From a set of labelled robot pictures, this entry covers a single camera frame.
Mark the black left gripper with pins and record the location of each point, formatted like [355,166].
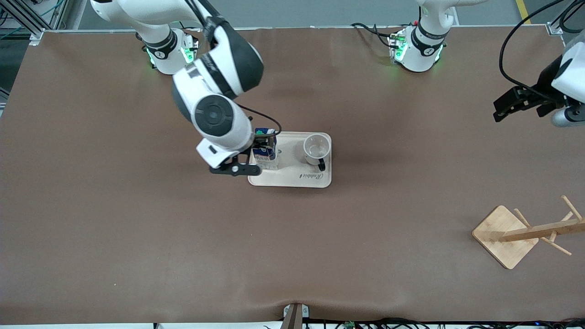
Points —
[545,84]

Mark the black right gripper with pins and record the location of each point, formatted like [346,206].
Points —
[262,133]

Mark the blue milk carton green cap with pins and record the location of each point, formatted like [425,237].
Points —
[267,160]

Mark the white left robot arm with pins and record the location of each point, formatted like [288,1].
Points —
[418,59]

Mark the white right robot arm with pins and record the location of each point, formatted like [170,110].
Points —
[215,114]

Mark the cream tray with rabbit print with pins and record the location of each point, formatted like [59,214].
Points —
[292,178]

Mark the brown table cover mat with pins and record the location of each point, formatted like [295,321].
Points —
[292,251]

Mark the wooden mug rack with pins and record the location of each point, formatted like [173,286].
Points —
[502,237]

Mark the metal table clamp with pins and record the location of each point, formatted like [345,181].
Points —
[296,315]

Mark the aluminium frame profile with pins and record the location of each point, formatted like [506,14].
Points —
[27,20]
[555,28]

